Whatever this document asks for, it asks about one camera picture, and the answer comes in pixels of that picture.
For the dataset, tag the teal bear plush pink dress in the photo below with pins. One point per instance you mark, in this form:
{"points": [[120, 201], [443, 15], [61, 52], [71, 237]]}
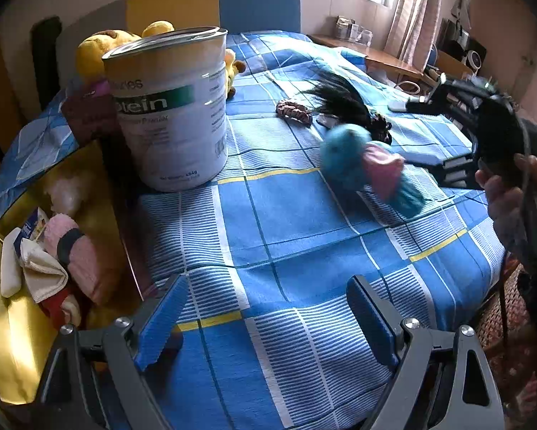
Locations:
{"points": [[351, 159]]}

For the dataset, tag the wooden desk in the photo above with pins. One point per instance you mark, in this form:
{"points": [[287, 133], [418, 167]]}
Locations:
{"points": [[376, 58]]}

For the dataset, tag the red plush sock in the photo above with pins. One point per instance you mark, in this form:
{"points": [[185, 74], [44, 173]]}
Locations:
{"points": [[62, 308]]}

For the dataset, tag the grey white sock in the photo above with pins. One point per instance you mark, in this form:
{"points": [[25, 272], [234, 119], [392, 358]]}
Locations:
{"points": [[327, 121]]}

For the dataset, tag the clear plastic bag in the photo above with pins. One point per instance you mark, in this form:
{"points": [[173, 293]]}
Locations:
{"points": [[68, 194]]}

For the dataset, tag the white protein powder can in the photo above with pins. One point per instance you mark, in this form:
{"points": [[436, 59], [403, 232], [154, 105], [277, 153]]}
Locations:
{"points": [[170, 96]]}

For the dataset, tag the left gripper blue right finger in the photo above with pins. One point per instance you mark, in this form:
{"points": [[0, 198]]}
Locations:
{"points": [[379, 321]]}

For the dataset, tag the pink curtain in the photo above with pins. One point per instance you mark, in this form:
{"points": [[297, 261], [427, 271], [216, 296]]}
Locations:
{"points": [[413, 30]]}

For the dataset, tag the yellow giraffe plush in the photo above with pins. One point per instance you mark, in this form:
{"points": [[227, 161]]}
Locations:
{"points": [[233, 67]]}

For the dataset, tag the pink towel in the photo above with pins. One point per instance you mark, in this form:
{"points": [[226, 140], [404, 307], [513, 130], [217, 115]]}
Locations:
{"points": [[77, 253]]}

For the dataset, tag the gold metal tray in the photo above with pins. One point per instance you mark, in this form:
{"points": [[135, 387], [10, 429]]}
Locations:
{"points": [[26, 333]]}

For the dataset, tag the brown satin scrunchie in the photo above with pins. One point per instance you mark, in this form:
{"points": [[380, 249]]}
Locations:
{"points": [[288, 109]]}

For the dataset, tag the blue tissue pack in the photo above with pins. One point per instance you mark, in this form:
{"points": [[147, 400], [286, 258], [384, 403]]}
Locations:
{"points": [[32, 228]]}

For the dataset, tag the person right hand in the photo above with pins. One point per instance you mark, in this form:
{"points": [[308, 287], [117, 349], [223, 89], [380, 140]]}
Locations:
{"points": [[504, 202]]}

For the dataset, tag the multicolour headboard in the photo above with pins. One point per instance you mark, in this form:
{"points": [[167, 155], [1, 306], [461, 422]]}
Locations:
{"points": [[134, 15]]}

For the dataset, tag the beige cloth bundle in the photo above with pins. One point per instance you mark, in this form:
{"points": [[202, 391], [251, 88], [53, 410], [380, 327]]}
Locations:
{"points": [[31, 266]]}

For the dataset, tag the yellow bear plush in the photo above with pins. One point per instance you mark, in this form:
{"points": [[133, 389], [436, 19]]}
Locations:
{"points": [[88, 55]]}

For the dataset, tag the blue plaid bed sheet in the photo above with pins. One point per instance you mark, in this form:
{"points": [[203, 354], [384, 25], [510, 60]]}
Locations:
{"points": [[266, 339]]}

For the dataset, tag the maroon box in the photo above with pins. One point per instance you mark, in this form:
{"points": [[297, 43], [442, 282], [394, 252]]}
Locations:
{"points": [[90, 110]]}

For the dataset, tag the black hair wig piece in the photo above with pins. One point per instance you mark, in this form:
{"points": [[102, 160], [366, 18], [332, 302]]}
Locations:
{"points": [[337, 97]]}

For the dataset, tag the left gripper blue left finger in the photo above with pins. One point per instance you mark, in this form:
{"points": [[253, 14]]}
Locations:
{"points": [[155, 319]]}

